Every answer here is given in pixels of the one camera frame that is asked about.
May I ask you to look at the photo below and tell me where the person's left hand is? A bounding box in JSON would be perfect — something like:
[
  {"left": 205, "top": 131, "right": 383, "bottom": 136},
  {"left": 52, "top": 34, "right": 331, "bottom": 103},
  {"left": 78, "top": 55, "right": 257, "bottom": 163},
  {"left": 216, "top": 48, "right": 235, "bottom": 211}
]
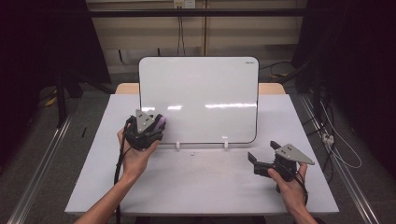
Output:
[{"left": 116, "top": 127, "right": 161, "bottom": 185}]

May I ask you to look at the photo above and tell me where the white whiteboard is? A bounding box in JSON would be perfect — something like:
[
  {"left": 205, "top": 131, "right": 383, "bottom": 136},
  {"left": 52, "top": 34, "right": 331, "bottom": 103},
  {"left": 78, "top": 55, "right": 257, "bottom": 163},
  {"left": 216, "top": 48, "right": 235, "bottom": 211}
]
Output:
[{"left": 138, "top": 56, "right": 261, "bottom": 147}]

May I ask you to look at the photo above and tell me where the black floor cable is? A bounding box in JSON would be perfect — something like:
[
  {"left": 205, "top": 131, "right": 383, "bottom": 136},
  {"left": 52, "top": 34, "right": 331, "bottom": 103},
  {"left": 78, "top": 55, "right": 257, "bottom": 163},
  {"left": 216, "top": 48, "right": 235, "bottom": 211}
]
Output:
[{"left": 259, "top": 60, "right": 302, "bottom": 82}]

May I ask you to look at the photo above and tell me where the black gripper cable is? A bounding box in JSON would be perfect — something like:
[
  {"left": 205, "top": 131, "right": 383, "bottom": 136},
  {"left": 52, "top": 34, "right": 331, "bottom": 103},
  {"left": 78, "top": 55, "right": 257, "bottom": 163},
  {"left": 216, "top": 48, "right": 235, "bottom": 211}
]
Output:
[
  {"left": 113, "top": 121, "right": 134, "bottom": 224},
  {"left": 293, "top": 170, "right": 310, "bottom": 207}
]

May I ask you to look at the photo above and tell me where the black curtain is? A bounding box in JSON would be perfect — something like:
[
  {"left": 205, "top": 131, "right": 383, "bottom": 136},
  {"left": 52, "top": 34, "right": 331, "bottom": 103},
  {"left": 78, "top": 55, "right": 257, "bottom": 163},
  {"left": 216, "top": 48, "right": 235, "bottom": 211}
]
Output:
[
  {"left": 0, "top": 0, "right": 112, "bottom": 169},
  {"left": 290, "top": 0, "right": 396, "bottom": 175}
]

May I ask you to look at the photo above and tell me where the wooden table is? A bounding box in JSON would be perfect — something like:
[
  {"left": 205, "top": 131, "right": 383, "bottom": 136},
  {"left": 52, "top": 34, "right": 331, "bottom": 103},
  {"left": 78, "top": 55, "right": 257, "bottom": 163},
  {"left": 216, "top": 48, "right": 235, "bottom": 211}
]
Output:
[{"left": 115, "top": 82, "right": 287, "bottom": 96}]

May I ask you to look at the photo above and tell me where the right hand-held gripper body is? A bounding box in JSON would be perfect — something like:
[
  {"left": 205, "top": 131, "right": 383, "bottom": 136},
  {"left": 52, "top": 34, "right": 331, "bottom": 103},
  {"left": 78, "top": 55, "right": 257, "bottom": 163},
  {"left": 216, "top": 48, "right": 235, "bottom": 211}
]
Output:
[{"left": 253, "top": 143, "right": 316, "bottom": 183}]

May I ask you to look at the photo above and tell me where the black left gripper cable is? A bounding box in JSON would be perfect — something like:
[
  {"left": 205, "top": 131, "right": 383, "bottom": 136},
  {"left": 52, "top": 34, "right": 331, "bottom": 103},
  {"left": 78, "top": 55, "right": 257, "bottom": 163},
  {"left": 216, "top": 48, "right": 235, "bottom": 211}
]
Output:
[{"left": 113, "top": 121, "right": 134, "bottom": 224}]

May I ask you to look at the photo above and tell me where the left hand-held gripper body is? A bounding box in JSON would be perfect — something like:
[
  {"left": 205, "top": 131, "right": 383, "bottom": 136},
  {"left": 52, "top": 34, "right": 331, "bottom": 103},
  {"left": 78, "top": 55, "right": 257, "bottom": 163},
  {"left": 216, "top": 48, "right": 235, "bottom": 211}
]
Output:
[{"left": 125, "top": 108, "right": 165, "bottom": 152}]

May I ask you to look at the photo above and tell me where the metal floor rail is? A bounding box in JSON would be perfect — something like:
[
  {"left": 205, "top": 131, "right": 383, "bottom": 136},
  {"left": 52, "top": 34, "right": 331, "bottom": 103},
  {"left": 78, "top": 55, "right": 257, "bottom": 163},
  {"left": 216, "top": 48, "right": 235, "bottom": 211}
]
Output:
[
  {"left": 7, "top": 113, "right": 76, "bottom": 224},
  {"left": 299, "top": 92, "right": 381, "bottom": 224}
]

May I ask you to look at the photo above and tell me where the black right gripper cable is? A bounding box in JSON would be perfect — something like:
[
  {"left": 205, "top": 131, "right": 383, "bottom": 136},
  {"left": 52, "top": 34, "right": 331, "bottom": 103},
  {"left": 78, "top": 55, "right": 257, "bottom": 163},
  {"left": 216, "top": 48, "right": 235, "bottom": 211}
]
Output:
[{"left": 293, "top": 170, "right": 310, "bottom": 207}]

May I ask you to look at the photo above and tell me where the white cable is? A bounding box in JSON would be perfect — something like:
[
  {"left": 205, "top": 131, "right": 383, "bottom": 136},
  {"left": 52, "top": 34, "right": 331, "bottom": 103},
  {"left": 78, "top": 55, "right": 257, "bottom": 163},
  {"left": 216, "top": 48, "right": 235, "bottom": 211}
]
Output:
[{"left": 319, "top": 100, "right": 363, "bottom": 170}]

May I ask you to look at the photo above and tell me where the black hanging cable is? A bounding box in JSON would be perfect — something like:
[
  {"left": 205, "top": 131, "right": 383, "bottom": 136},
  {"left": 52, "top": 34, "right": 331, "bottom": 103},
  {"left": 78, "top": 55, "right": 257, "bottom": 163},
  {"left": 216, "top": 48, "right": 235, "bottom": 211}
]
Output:
[{"left": 177, "top": 15, "right": 187, "bottom": 57}]

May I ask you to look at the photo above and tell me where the person's right hand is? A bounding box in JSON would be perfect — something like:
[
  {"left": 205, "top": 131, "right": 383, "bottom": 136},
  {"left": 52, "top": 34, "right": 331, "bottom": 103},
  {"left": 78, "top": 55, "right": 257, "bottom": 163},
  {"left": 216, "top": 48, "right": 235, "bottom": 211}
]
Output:
[{"left": 267, "top": 162, "right": 309, "bottom": 214}]

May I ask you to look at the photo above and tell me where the white wall socket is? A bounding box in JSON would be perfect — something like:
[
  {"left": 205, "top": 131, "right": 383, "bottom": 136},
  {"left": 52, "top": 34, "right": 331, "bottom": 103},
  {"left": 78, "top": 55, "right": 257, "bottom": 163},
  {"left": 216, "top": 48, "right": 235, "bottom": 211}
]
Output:
[{"left": 173, "top": 0, "right": 197, "bottom": 9}]

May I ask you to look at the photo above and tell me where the thin wooden pole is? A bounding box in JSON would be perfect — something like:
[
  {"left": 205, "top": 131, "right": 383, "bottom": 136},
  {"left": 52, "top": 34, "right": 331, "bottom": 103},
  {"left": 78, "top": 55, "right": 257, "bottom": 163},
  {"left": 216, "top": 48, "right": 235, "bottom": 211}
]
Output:
[{"left": 203, "top": 0, "right": 209, "bottom": 57}]

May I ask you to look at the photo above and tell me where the purple and black whiteboard eraser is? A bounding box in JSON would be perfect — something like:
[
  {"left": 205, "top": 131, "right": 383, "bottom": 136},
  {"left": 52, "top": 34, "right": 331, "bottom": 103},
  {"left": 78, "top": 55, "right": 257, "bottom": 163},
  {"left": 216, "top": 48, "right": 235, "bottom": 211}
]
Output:
[{"left": 154, "top": 114, "right": 167, "bottom": 132}]

